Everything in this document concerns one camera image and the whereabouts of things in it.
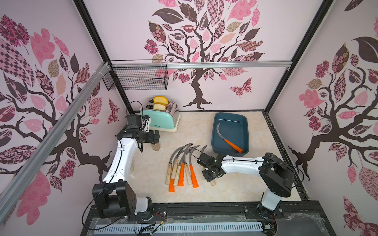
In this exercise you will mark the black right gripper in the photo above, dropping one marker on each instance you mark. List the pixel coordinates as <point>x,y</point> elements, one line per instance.
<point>205,162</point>

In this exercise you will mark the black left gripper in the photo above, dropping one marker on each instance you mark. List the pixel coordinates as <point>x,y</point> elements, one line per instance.
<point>150,139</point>

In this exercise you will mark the wooden handle sickle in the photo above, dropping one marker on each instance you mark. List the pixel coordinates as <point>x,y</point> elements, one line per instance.
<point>213,183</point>
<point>186,165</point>
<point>169,172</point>
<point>179,157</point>

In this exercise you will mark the orange handle sickle boxed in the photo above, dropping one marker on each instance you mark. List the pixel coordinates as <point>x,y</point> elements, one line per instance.
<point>235,147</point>

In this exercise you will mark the teal plastic storage box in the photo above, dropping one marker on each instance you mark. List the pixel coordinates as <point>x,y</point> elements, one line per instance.
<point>233,127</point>

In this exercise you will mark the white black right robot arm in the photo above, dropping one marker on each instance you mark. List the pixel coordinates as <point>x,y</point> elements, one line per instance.
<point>277,175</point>

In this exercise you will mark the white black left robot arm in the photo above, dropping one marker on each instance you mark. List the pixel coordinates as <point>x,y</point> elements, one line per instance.
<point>114,197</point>

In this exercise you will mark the black lid spice jar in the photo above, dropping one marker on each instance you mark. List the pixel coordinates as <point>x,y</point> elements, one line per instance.
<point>156,147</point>

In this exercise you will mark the mint green toaster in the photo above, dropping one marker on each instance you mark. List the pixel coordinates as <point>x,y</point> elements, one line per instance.
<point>167,120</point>

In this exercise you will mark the pale bread slice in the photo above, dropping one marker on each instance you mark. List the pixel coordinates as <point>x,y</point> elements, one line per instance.
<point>159,107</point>

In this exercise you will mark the yellow bread slice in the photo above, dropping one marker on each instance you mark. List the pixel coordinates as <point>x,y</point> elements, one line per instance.
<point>161,100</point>

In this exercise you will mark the orange handle sickle right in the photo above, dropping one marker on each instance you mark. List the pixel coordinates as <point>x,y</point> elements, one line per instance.
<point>193,176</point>

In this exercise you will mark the orange handle sickle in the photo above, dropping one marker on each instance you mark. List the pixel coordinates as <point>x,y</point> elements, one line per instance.
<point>193,176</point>
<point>174,183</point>
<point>182,172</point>

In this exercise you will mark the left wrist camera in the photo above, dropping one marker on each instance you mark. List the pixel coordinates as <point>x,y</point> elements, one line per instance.
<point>138,122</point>

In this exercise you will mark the orange handle sickle middle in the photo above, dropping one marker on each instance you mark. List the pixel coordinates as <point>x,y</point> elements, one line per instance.
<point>182,172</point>

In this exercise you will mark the orange handle sickle lower left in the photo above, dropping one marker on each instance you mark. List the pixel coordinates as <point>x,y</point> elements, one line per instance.
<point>174,183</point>

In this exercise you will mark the black wire basket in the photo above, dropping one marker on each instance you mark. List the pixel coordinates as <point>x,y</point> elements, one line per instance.
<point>137,75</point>

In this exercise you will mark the aluminium rail left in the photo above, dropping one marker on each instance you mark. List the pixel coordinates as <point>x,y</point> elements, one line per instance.
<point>17,186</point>

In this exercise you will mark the aluminium rail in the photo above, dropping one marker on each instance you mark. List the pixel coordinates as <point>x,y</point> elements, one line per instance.
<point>17,186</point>
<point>202,65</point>

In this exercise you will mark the white vented cable duct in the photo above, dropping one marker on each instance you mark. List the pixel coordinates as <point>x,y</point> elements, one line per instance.
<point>181,229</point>

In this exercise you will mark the aluminium rail back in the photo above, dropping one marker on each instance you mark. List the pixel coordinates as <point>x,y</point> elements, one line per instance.
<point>202,65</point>

